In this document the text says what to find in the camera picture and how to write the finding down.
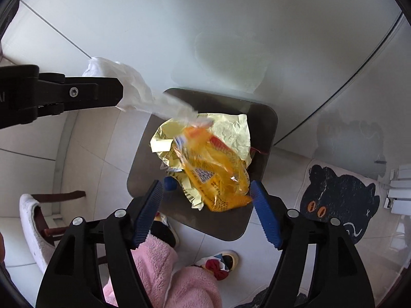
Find white tissue paper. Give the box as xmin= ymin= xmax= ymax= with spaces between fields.
xmin=82 ymin=57 xmax=199 ymax=123

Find orange snack bag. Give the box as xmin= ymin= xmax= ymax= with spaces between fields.
xmin=173 ymin=125 xmax=254 ymax=213

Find person's pink fleece pants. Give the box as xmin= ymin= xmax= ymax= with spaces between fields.
xmin=103 ymin=231 xmax=223 ymax=308

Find patterned slipper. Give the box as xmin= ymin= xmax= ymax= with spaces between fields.
xmin=151 ymin=211 xmax=180 ymax=248
xmin=192 ymin=249 xmax=240 ymax=282

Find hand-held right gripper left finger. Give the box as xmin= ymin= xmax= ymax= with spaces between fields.
xmin=35 ymin=180 xmax=164 ymax=308

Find dark grey square trash bin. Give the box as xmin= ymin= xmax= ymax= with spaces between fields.
xmin=127 ymin=88 xmax=278 ymax=242

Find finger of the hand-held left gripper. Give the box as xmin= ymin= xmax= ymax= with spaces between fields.
xmin=39 ymin=74 xmax=124 ymax=118

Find yellow foil wrapper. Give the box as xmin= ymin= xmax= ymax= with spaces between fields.
xmin=150 ymin=112 xmax=251 ymax=210

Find black cat floor mat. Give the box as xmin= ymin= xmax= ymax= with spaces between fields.
xmin=295 ymin=164 xmax=382 ymax=245

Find white rack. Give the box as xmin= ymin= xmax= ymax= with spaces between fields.
xmin=383 ymin=165 xmax=411 ymax=214

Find wooden chair with white cushion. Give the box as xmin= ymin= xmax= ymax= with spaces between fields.
xmin=18 ymin=190 xmax=88 ymax=275

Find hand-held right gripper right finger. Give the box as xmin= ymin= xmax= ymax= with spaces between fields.
xmin=250 ymin=180 xmax=375 ymax=308

